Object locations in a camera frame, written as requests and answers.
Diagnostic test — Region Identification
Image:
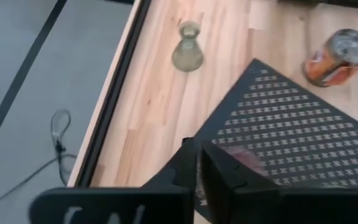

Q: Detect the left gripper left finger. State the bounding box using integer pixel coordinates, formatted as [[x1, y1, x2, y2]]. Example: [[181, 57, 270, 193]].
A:
[[29, 136, 198, 224]]

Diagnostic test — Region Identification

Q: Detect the grey looped cable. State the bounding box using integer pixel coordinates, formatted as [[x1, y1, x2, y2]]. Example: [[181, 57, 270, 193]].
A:
[[50, 108, 78, 187]]

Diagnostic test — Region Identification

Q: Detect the pink ribbed glass candle holder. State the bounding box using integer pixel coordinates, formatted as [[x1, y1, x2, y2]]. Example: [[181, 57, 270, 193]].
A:
[[224, 145, 269, 177]]

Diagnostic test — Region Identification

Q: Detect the metal scented candle tin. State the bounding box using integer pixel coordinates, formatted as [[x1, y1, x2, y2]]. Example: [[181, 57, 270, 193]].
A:
[[301, 27, 358, 88]]

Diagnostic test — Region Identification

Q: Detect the long black floor cable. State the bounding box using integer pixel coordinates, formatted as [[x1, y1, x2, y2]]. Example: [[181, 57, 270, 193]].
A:
[[0, 155, 62, 213]]

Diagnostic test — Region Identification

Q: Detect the black perforated metal shelf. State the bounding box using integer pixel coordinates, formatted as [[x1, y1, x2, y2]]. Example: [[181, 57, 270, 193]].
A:
[[193, 58, 358, 222]]

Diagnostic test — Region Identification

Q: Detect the clear glass vase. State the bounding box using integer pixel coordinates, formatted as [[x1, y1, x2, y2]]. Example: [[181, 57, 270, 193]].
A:
[[171, 20, 204, 73]]

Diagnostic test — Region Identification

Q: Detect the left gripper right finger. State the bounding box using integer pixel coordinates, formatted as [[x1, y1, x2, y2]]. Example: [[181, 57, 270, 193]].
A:
[[200, 139, 358, 224]]

